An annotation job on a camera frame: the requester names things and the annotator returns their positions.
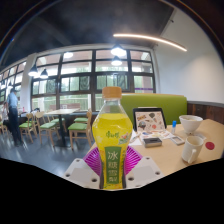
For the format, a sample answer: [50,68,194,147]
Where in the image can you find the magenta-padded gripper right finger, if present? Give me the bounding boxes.
[124,146,165,190]

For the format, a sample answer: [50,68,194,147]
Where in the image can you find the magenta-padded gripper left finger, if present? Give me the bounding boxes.
[63,146,104,190]

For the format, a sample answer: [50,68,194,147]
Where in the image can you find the yellow drink bottle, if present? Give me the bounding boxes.
[91,86,134,191]

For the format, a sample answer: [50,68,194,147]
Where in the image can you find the small dark box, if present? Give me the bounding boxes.
[143,136,163,148]

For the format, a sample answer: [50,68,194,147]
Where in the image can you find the wooden chairs with green seats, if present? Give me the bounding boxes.
[0,108,94,149]

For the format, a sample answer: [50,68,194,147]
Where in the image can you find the black-framed tablet with stickers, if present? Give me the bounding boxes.
[132,107,168,133]

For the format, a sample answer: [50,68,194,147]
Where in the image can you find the blue-capped white tube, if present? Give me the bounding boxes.
[171,120,178,135]

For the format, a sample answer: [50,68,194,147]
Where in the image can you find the white ceramic mug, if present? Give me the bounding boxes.
[181,135,205,165]

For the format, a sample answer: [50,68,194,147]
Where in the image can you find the wooden dining table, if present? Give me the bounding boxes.
[44,107,81,148]

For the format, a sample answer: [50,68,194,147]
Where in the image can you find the white ceramic bowl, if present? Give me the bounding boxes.
[178,114,204,135]

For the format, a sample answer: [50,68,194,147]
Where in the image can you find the green upholstered booth bench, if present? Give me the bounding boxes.
[120,93,188,127]

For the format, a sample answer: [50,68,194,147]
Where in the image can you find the flat round red coaster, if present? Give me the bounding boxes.
[204,141,216,151]

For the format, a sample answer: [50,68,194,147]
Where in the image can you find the person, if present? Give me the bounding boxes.
[5,87,24,148]

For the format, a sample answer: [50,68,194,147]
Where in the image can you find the black pendant ceiling lights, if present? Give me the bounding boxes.
[0,44,128,89]

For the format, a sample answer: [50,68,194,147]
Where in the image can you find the long curved linear lamp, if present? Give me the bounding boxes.
[112,32,188,53]

